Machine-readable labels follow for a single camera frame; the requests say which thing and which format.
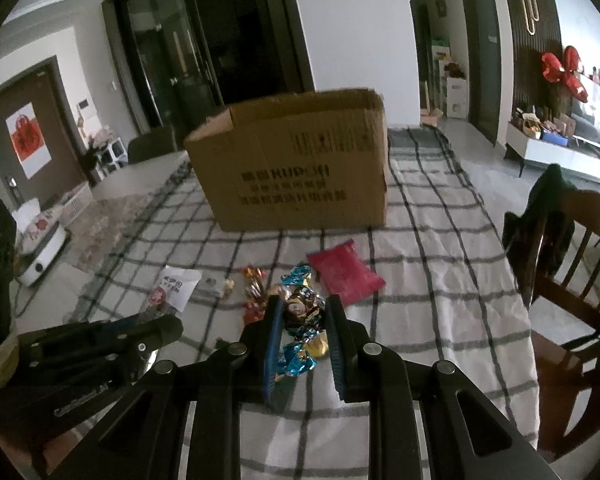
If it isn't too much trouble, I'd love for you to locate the white red label packet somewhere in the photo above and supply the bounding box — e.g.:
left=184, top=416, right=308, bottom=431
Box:
left=148, top=266, right=202, bottom=313

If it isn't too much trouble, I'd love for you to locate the white gold small packet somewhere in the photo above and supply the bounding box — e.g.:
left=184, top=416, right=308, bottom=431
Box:
left=197, top=276, right=235, bottom=299

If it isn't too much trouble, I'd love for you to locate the white tv cabinet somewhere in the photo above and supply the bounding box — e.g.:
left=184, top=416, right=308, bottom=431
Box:
left=505, top=124, right=600, bottom=184

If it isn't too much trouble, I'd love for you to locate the dark upholstered chair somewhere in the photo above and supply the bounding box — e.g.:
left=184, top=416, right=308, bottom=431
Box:
left=128, top=126, right=178, bottom=165

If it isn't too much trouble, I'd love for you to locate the brown wooden chair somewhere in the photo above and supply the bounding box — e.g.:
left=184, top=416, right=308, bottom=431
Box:
left=532, top=190, right=600, bottom=462

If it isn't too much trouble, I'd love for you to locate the red snack pouch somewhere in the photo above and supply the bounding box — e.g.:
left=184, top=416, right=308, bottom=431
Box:
left=306, top=240, right=386, bottom=308

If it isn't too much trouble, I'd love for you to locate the red gold wrapped candy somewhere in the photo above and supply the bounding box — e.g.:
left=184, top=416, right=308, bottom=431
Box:
left=242, top=264, right=268, bottom=325

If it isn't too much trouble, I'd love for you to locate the floral patterned cloth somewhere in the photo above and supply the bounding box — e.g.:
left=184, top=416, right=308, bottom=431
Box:
left=62, top=194, right=152, bottom=274

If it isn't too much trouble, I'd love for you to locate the brown cardboard box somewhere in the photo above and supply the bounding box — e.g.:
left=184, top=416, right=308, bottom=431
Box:
left=184, top=89, right=389, bottom=232

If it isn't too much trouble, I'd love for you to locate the red balloon dog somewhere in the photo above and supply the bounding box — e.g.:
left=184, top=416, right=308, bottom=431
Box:
left=541, top=46, right=588, bottom=103

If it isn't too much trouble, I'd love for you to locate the blue foil candy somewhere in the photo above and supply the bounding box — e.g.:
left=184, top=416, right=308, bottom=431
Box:
left=270, top=262, right=328, bottom=382

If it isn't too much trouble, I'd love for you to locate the red paper door poster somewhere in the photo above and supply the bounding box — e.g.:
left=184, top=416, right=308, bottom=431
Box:
left=5, top=102, right=52, bottom=180

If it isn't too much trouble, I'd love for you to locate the dark jacket on chair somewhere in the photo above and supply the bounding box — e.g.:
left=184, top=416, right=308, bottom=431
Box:
left=502, top=164, right=576, bottom=308

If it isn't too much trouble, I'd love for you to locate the white black plaid tablecloth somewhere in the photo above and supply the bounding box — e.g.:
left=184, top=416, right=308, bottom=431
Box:
left=73, top=130, right=540, bottom=479

